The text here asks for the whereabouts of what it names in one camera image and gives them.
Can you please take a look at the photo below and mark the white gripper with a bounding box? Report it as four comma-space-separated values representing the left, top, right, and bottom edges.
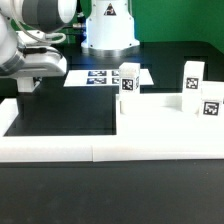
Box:
0, 33, 67, 89

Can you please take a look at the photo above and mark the white square tabletop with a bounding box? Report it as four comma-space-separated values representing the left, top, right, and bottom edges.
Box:
116, 93, 224, 136

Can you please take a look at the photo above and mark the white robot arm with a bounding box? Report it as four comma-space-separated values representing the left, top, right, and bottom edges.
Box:
0, 0, 139, 92

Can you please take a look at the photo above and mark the white sheet with AprilTags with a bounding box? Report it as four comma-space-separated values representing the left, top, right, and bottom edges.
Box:
63, 68, 155, 88

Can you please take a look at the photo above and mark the white U-shaped obstacle fence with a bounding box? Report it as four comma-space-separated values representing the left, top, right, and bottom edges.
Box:
0, 99, 224, 163

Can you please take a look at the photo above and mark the black cable bundle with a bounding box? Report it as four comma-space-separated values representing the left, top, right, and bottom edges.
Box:
63, 0, 88, 34

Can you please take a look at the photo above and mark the white camera cable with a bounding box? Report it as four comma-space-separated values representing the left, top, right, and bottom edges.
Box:
9, 0, 68, 45

